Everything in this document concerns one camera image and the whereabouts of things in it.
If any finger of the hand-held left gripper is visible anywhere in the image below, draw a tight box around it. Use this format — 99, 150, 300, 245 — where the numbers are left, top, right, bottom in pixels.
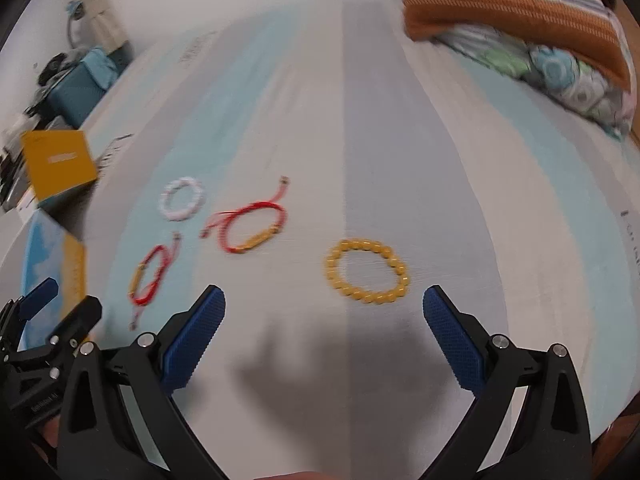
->
19, 277, 61, 322
49, 295, 104, 358

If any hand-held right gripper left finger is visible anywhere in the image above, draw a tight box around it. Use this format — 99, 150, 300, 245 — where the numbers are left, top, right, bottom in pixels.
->
56, 284, 236, 480

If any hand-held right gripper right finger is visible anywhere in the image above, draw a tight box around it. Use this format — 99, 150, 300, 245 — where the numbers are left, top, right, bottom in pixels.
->
421, 284, 593, 480

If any blue and white cardboard box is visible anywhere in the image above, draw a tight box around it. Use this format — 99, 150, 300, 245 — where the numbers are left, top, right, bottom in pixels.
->
20, 129, 101, 321

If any yellow bead bracelet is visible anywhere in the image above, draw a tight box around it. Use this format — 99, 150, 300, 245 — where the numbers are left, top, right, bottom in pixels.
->
324, 239, 410, 306

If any teal suitcase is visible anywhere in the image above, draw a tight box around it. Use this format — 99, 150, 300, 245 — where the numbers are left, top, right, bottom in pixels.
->
47, 47, 133, 128

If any black bag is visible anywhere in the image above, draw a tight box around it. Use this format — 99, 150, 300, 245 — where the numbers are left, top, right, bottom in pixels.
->
37, 52, 83, 86

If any striped blue bed blanket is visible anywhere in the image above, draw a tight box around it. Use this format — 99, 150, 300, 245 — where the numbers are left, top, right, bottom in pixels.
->
0, 0, 640, 480

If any cream curtain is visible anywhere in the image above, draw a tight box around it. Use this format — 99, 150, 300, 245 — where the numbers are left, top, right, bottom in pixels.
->
90, 0, 133, 58

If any floral quilt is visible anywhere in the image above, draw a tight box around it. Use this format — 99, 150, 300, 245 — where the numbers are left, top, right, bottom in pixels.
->
435, 25, 636, 141

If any blue desk lamp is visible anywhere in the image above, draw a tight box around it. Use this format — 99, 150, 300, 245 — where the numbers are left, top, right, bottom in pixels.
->
65, 0, 88, 48

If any striped orange pillow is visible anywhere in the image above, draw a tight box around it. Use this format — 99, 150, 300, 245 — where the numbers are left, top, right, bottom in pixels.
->
402, 0, 633, 93

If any wooden headboard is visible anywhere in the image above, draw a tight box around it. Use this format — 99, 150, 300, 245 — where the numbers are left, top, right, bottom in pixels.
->
615, 2, 640, 148

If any red cord bracelet gold tube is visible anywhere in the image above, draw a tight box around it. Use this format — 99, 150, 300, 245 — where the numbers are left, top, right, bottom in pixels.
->
127, 232, 183, 331
200, 175, 291, 256

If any white bead bracelet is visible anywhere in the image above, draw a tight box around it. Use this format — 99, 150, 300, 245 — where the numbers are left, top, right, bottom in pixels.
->
159, 176, 207, 222

